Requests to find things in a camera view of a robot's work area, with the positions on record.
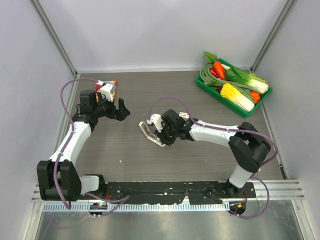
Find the small orange tomato toy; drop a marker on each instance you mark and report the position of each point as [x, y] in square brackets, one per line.
[255, 96]

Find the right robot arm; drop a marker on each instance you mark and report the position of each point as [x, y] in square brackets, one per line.
[247, 145]

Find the white stapler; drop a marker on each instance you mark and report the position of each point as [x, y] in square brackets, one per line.
[149, 135]

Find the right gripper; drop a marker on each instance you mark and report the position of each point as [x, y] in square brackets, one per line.
[168, 141]

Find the bok choy toy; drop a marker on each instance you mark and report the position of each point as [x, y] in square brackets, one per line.
[238, 75]

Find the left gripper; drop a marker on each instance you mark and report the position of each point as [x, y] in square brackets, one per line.
[121, 113]

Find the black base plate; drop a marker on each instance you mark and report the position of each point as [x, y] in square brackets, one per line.
[173, 192]

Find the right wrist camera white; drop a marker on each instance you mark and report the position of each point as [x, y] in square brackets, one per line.
[156, 121]

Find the orange carrot toy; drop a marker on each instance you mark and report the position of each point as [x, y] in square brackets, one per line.
[219, 70]

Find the white staple box sleeve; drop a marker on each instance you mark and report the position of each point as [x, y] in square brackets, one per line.
[184, 115]

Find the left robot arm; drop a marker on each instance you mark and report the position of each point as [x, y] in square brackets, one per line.
[58, 179]

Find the purple onion toy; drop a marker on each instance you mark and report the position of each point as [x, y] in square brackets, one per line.
[219, 88]

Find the green long beans bundle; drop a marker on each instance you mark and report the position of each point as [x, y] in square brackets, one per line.
[211, 81]

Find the green plastic tray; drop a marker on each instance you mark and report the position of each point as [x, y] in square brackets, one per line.
[216, 95]

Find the candy bag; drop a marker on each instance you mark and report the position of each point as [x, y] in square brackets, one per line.
[100, 83]

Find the red pepper toy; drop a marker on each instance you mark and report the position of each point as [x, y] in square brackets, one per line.
[214, 73]

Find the napa cabbage toy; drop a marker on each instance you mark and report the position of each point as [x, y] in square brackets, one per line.
[235, 96]

